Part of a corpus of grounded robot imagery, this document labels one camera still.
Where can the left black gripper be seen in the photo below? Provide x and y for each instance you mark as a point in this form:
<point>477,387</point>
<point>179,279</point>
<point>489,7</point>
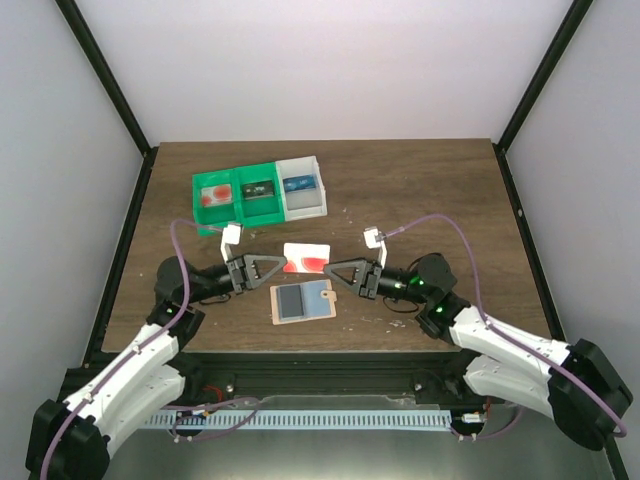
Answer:
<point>236,274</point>

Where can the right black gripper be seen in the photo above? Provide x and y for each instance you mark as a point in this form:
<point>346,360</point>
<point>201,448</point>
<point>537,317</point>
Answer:
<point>372,279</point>

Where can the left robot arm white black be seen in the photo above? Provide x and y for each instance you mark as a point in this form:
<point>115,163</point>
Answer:
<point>77,437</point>

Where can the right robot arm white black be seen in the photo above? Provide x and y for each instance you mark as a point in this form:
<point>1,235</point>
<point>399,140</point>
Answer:
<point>575,385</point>

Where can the white card red circles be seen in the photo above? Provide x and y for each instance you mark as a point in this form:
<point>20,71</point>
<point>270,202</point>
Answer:
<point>216,195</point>

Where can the black card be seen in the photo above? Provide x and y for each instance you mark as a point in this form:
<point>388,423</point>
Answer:
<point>256,190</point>

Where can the blue card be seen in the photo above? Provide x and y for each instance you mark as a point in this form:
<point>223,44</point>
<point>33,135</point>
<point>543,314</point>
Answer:
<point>299,183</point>

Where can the white bin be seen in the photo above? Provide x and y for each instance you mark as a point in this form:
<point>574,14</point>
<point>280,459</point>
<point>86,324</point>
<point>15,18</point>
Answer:
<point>306,204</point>

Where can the left green bin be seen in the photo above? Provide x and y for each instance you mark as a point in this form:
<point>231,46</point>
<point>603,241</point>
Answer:
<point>218,216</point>

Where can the metal front plate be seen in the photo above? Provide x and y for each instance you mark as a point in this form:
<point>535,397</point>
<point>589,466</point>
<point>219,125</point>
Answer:
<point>532,449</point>

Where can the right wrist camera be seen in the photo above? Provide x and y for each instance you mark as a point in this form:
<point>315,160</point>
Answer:
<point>374,239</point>

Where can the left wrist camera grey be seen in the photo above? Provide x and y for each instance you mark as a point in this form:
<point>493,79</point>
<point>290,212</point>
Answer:
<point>230,236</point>

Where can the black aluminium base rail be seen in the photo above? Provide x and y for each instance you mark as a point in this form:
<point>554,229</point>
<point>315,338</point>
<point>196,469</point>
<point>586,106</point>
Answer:
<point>447,379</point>

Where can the light blue slotted cable duct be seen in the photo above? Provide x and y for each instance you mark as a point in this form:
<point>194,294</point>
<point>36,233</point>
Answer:
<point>404,420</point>

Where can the left side frame rail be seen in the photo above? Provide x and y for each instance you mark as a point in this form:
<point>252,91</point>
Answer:
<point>105,308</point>

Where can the frame rail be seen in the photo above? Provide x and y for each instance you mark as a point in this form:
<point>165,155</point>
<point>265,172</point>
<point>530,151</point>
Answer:
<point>544,293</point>
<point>105,308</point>

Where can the right side frame rail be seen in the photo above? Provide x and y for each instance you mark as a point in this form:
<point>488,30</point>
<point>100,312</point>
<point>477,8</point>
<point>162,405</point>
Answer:
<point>544,293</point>

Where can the left black frame post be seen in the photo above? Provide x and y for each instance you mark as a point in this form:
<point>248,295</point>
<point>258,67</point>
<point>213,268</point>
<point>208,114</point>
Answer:
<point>93,53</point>

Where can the black frame post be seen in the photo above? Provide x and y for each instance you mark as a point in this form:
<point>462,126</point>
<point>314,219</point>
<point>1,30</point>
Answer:
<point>562,38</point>
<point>93,53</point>

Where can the right black frame post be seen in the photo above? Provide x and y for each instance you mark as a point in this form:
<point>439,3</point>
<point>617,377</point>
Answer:
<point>562,38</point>

